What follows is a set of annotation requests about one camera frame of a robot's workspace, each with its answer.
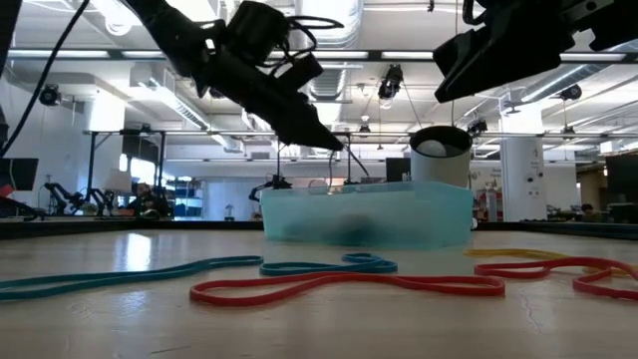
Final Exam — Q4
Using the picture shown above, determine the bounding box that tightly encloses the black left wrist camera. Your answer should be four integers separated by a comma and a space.
226, 1, 291, 66

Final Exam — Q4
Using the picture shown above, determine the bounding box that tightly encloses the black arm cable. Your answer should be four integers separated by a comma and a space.
0, 0, 92, 159

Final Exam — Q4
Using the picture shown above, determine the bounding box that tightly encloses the green translucent plastic bin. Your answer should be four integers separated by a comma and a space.
259, 179, 475, 251

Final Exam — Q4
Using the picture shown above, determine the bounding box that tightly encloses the white cup with black inside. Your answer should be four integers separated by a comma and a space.
409, 125, 474, 189

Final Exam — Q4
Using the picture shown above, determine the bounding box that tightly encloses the black overhead camera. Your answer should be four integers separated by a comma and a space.
377, 63, 405, 101

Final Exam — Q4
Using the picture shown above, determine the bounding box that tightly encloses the white column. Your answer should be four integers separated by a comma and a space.
499, 137, 548, 223

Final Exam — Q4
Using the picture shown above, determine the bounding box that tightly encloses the white ball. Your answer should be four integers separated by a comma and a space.
417, 139, 449, 159

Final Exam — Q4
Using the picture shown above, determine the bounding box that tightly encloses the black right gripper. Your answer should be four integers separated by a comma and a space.
433, 0, 574, 105

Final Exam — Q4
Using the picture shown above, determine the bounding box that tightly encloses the person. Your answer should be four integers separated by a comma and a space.
577, 202, 602, 223
128, 181, 161, 218

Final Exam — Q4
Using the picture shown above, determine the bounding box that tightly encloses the black camera cable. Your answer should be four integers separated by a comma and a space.
278, 13, 346, 71
461, 0, 499, 27

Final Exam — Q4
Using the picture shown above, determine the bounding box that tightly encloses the black loop cable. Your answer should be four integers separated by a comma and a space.
0, 196, 46, 221

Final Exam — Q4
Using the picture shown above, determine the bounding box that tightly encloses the black monitor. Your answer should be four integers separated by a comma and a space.
604, 154, 638, 224
385, 157, 413, 184
0, 158, 40, 192

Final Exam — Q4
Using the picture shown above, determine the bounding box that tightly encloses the blue storage shelf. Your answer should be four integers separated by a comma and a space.
171, 179, 205, 218

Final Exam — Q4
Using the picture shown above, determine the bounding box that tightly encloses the silver ventilation duct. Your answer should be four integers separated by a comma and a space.
293, 0, 365, 131

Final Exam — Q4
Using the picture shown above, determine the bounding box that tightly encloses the white lamp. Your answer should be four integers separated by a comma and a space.
102, 168, 134, 194

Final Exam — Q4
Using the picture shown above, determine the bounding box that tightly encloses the yellow rubber band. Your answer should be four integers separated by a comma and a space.
463, 247, 630, 278

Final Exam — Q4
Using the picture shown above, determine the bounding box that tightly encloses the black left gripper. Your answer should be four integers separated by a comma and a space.
191, 47, 345, 150

